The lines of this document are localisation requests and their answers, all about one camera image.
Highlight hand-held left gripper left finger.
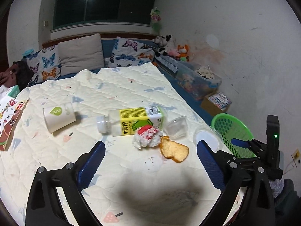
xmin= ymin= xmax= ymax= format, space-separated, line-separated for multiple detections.
xmin=26 ymin=140 xmax=106 ymax=226

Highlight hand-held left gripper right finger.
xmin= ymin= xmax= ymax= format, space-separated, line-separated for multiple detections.
xmin=197 ymin=139 xmax=275 ymax=226

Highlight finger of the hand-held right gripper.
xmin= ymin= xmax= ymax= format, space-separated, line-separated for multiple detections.
xmin=231 ymin=138 xmax=259 ymax=151
xmin=214 ymin=149 xmax=259 ymax=168

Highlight green perforated plastic basket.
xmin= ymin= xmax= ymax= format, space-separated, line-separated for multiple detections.
xmin=211 ymin=113 xmax=255 ymax=159

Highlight toasted bread slice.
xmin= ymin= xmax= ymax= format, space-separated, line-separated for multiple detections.
xmin=160 ymin=136 xmax=190 ymax=163

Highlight white paper cup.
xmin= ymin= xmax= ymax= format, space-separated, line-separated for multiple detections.
xmin=43 ymin=102 xmax=76 ymax=133

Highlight yellow label plastic bottle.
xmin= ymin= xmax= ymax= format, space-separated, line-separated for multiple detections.
xmin=96 ymin=106 xmax=167 ymax=137

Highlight red white paper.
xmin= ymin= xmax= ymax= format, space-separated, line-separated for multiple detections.
xmin=133 ymin=126 xmax=161 ymax=149

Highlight person's right forearm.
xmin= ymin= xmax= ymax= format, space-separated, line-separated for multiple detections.
xmin=268 ymin=178 xmax=301 ymax=219

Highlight brown cardboard box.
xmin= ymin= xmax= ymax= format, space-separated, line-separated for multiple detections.
xmin=201 ymin=92 xmax=232 ymax=117

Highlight cartoon picture book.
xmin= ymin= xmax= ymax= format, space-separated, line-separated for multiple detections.
xmin=208 ymin=92 xmax=232 ymax=109

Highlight clear plastic storage box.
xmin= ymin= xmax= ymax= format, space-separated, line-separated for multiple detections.
xmin=175 ymin=61 xmax=223 ymax=100

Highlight white quilted mat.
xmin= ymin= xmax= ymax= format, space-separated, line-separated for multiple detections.
xmin=0 ymin=62 xmax=245 ymax=226

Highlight spotted cream cloth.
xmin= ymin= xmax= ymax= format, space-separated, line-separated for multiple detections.
xmin=195 ymin=65 xmax=215 ymax=79

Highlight cartoon print booklet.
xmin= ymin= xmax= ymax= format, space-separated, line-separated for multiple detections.
xmin=0 ymin=98 xmax=30 ymax=151

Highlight blue patterned box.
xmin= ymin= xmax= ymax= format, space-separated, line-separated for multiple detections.
xmin=154 ymin=55 xmax=179 ymax=77

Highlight orange plush fox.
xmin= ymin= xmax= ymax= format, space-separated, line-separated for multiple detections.
xmin=177 ymin=44 xmax=190 ymax=62

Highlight green tissue pack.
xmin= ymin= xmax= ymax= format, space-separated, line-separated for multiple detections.
xmin=0 ymin=85 xmax=20 ymax=99

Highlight small butterfly print pillow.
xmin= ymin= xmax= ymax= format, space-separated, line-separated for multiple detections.
xmin=26 ymin=45 xmax=62 ymax=86

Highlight beige pillow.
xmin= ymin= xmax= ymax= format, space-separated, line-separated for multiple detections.
xmin=58 ymin=33 xmax=105 ymax=73

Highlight dark clothes pile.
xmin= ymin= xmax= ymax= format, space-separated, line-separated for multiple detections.
xmin=0 ymin=61 xmax=34 ymax=90

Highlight large butterfly print pillow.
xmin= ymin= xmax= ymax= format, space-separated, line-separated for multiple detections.
xmin=108 ymin=37 xmax=157 ymax=68

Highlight black white plush cow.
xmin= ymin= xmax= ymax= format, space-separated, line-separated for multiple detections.
xmin=153 ymin=34 xmax=177 ymax=57

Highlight wooden headboard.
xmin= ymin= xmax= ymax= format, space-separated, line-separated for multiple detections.
xmin=42 ymin=32 xmax=156 ymax=49

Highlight hanging flower decoration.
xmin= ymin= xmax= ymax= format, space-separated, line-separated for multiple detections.
xmin=150 ymin=7 xmax=163 ymax=34

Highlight dark glass window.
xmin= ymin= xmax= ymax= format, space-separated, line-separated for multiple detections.
xmin=53 ymin=0 xmax=157 ymax=31

